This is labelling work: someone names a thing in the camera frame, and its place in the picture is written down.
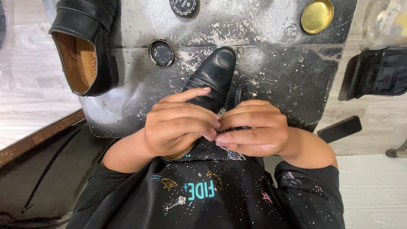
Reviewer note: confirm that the person's left hand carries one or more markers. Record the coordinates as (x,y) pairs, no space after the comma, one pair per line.
(173,127)

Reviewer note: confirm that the person's right hand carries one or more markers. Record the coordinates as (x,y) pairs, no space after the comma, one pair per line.
(257,130)

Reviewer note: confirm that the black shoe brush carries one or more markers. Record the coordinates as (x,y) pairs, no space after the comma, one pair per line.
(241,93)

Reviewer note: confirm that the black leather dress shoe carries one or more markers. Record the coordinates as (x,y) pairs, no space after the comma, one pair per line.
(216,74)

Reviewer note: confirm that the open shoe polish tin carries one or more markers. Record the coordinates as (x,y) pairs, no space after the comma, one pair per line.
(161,53)

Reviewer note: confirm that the black smartphone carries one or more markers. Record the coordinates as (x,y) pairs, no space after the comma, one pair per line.
(339,129)

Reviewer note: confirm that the black printed shirt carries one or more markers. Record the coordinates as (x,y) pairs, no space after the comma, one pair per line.
(206,206)

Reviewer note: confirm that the black loafer with tan lining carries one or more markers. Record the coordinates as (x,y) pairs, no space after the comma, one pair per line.
(95,38)

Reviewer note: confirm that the black polish tin lid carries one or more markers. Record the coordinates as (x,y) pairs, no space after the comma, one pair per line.
(184,6)

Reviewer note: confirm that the gold metal tin lid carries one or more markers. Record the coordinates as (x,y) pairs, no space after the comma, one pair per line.
(317,16)

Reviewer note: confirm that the black fabric bag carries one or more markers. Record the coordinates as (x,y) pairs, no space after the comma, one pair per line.
(380,73)

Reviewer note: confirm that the grey metal leg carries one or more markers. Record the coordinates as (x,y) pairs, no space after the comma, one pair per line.
(396,152)

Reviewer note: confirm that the dark board with brown edge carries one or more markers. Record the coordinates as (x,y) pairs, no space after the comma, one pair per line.
(41,178)

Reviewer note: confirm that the clear plastic bag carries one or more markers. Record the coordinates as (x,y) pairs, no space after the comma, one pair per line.
(383,24)

